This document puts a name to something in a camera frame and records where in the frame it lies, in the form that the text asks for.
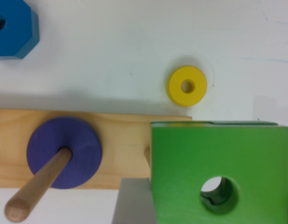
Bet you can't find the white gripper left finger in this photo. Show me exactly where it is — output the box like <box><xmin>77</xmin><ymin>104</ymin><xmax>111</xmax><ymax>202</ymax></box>
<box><xmin>112</xmin><ymin>178</ymin><xmax>157</xmax><ymax>224</ymax></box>

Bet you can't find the green square block with hole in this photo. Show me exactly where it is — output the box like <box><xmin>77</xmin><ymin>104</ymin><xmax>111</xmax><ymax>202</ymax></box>
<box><xmin>151</xmin><ymin>121</ymin><xmax>288</xmax><ymax>224</ymax></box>

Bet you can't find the blue octagon block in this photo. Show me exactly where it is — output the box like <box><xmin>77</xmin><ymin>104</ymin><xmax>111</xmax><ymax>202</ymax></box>
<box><xmin>0</xmin><ymin>0</ymin><xmax>40</xmax><ymax>60</ymax></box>

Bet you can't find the wooden peg base board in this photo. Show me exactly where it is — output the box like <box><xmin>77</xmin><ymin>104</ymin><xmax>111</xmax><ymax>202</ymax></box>
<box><xmin>0</xmin><ymin>108</ymin><xmax>190</xmax><ymax>189</ymax></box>

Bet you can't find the middle wooden peg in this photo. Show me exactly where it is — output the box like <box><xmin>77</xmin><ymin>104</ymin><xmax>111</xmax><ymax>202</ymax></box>
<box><xmin>5</xmin><ymin>147</ymin><xmax>72</xmax><ymax>223</ymax></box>

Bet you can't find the purple ring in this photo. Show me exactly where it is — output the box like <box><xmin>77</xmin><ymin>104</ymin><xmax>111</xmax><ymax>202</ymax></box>
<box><xmin>26</xmin><ymin>116</ymin><xmax>103</xmax><ymax>190</ymax></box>

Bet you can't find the yellow ring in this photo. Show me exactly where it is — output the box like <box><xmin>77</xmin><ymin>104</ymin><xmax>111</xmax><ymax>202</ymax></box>
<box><xmin>165</xmin><ymin>65</ymin><xmax>209</xmax><ymax>108</ymax></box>

